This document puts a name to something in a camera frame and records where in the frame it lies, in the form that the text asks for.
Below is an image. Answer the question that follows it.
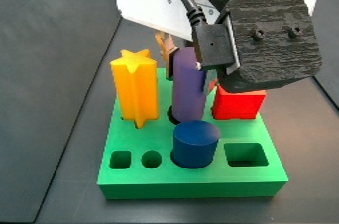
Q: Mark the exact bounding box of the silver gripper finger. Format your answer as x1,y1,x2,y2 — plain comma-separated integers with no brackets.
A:
205,70,218,95

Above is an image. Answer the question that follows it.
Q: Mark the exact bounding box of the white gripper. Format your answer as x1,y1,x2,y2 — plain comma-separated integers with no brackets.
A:
117,0,317,80

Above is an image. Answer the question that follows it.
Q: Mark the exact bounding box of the purple cylinder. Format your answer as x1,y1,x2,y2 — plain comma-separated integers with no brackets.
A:
173,47,207,122

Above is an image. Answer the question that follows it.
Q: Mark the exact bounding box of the red cube block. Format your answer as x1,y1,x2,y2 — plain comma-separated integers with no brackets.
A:
213,86,266,120

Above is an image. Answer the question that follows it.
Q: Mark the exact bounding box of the yellow star prism block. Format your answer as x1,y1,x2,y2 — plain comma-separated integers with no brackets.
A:
110,49,159,129

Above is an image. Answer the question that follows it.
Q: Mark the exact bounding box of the blue cylinder block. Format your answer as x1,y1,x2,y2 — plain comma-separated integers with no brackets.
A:
171,120,221,169

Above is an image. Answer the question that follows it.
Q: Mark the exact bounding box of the green shape sorter block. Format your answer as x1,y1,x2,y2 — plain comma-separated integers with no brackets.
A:
97,68,289,200

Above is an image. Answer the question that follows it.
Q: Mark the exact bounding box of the black camera cable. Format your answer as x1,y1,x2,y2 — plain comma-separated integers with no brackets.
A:
145,0,237,71

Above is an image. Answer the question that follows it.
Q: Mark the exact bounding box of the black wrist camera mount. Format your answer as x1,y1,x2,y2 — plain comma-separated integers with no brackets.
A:
182,0,322,93

